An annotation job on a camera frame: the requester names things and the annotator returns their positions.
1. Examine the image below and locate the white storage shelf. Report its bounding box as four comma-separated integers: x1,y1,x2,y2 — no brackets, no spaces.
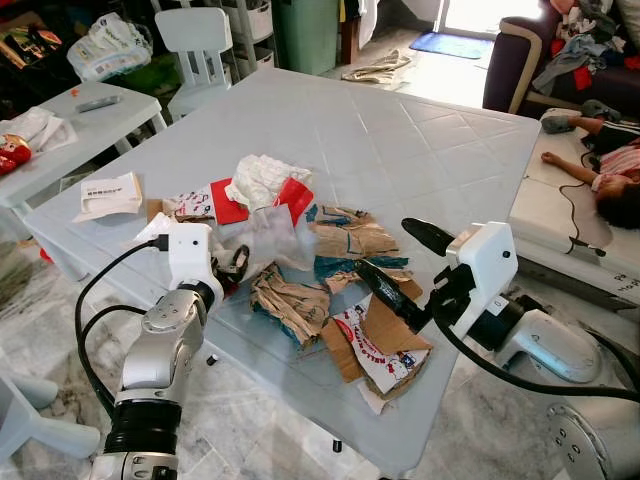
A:
220,0,274,71

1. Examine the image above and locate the red paper packet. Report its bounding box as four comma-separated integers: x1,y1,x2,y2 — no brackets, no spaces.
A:
208,178,250,226
272,177,316,227

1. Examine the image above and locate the grey remote control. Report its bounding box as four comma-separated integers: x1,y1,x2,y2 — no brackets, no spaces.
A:
75,95,124,113

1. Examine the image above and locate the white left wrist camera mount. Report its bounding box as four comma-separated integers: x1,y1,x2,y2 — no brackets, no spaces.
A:
163,222,223,293

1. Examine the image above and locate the lying child in striped shirt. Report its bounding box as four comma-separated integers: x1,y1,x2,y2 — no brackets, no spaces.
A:
540,100,640,231

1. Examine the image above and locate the tall green bin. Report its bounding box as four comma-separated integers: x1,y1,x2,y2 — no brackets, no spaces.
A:
272,0,341,77

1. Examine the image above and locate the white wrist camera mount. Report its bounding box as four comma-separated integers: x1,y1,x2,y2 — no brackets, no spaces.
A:
163,222,223,293
445,222,519,336

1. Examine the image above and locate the white crumpled paper sheet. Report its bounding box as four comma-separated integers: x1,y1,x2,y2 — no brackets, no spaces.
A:
0,106,78,156

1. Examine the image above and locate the beige floor cloth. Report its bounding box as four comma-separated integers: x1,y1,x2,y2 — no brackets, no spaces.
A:
341,50,413,84

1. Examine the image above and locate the large light grey table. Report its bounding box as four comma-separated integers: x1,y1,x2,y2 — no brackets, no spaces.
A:
22,68,543,476

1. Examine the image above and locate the light blue plastic stool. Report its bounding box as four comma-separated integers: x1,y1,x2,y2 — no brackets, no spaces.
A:
0,375,101,461

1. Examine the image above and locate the red plush toy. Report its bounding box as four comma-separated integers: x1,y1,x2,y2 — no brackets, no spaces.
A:
0,133,33,177

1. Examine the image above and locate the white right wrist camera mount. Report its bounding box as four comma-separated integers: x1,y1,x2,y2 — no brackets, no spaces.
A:
445,222,519,336

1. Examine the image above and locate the white plastic child chair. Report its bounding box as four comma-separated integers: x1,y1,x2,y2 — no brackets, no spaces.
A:
155,8,236,123

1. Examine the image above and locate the torn brown and teal cardboard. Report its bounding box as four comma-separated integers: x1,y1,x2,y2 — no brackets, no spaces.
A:
306,205,416,293

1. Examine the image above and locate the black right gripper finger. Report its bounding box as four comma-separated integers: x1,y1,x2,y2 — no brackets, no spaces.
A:
355,258,433,333
402,217,458,258

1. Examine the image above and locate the dark purple sofa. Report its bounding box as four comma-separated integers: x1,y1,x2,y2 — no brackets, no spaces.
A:
483,0,640,119

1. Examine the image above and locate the white crumpled tissue wad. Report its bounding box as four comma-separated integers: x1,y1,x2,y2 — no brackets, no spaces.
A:
225,154,313,213

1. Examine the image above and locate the blue door mat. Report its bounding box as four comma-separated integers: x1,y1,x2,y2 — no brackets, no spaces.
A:
408,32,494,61

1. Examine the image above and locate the cardboard with red white print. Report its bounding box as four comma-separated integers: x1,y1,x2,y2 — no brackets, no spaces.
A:
320,285,434,403

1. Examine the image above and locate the white printed paper envelope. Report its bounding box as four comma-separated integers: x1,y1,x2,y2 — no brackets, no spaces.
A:
73,172,144,223

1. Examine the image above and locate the thin black charging cable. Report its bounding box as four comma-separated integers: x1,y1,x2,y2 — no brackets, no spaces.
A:
558,150,608,257

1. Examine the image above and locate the crumpled brown cardboard piece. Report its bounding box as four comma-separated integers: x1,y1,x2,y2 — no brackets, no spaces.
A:
248,264,333,348

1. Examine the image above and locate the pile of clothes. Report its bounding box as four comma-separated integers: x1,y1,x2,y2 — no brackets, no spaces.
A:
535,0,640,96

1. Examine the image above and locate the small white plastic table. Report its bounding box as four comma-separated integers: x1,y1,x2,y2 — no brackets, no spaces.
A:
0,82,168,241

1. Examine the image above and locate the light grey floor mattress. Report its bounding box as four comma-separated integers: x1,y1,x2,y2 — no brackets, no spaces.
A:
508,108,640,306

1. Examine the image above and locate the small printed paper wrapper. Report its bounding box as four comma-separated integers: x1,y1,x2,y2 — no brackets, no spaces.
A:
163,188,216,223

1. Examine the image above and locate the clear plastic bag of packets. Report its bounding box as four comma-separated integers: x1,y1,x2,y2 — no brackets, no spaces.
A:
67,13,154,83

